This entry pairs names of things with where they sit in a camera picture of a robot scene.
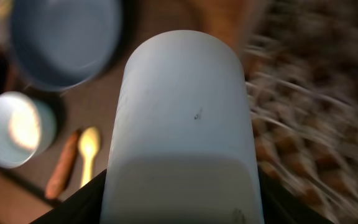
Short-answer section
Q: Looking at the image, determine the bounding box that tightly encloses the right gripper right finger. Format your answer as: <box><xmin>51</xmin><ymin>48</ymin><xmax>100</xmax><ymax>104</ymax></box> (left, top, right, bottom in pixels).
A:
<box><xmin>258</xmin><ymin>169</ymin><xmax>333</xmax><ymax>224</ymax></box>

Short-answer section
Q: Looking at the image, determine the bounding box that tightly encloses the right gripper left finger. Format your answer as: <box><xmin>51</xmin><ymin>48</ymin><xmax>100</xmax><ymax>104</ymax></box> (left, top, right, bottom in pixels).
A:
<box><xmin>31</xmin><ymin>169</ymin><xmax>107</xmax><ymax>224</ymax></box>

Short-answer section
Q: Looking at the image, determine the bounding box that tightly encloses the light blue cup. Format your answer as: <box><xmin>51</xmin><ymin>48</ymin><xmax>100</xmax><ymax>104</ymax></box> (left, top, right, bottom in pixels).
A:
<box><xmin>100</xmin><ymin>30</ymin><xmax>264</xmax><ymax>223</ymax></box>

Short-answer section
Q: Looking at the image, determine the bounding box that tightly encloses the dark blue plate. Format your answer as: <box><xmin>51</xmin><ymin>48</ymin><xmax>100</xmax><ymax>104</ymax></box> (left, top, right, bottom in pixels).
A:
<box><xmin>9</xmin><ymin>0</ymin><xmax>124</xmax><ymax>91</ymax></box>

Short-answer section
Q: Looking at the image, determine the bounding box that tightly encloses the grey dishwasher rack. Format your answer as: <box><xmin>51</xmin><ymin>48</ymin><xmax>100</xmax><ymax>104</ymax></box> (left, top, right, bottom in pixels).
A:
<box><xmin>238</xmin><ymin>0</ymin><xmax>358</xmax><ymax>223</ymax></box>

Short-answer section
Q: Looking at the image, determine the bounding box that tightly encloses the carrot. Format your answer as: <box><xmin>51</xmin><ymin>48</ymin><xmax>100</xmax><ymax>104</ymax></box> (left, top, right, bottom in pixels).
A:
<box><xmin>45</xmin><ymin>130</ymin><xmax>80</xmax><ymax>200</ymax></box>

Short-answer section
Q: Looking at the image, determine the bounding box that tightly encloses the yellow plastic spoon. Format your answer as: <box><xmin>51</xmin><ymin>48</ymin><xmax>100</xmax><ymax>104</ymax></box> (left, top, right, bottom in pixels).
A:
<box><xmin>78</xmin><ymin>126</ymin><xmax>101</xmax><ymax>188</ymax></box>

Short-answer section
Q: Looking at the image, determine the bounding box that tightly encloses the brown serving tray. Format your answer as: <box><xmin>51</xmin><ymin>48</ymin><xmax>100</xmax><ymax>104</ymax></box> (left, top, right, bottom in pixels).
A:
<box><xmin>0</xmin><ymin>0</ymin><xmax>248</xmax><ymax>213</ymax></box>

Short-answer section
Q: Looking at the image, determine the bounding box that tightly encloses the light blue rice bowl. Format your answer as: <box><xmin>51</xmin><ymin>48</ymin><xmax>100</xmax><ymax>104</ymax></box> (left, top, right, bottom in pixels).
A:
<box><xmin>0</xmin><ymin>91</ymin><xmax>57</xmax><ymax>169</ymax></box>

